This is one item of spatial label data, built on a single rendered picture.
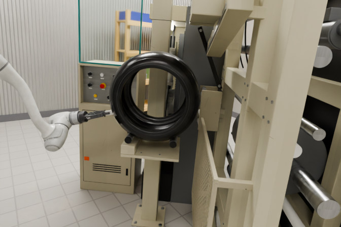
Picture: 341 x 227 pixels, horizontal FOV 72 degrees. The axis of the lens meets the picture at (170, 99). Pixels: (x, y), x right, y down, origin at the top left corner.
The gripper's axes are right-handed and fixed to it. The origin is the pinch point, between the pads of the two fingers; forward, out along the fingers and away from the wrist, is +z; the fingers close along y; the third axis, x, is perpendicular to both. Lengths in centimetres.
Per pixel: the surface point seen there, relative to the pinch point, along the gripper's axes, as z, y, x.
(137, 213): -10, 34, 103
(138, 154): 14.8, -9.4, 27.8
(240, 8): 78, -48, -44
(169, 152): 33.7, -2.4, 32.7
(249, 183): 71, -59, 24
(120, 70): 15.5, -9.6, -26.0
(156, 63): 37.1, -11.8, -26.6
